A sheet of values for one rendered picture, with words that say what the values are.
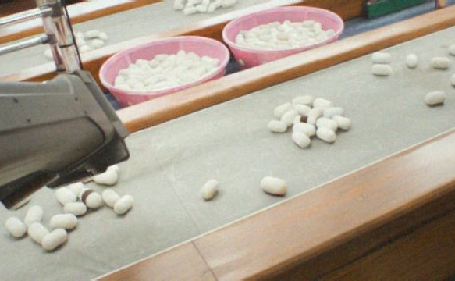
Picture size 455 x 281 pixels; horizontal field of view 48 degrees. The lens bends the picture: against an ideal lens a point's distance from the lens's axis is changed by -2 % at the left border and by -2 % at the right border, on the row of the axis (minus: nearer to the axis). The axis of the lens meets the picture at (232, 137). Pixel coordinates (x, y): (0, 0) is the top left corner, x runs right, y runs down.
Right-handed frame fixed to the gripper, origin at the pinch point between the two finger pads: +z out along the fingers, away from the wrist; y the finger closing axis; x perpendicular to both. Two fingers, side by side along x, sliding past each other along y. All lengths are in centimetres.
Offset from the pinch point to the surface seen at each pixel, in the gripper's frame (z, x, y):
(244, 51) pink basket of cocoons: 28, -15, -39
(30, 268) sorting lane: -0.3, 10.7, 10.5
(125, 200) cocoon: 1.6, 6.9, -3.6
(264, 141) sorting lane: 5.9, 5.6, -27.2
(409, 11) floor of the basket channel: 43, -17, -96
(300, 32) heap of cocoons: 34, -18, -57
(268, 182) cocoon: -4.3, 11.8, -21.5
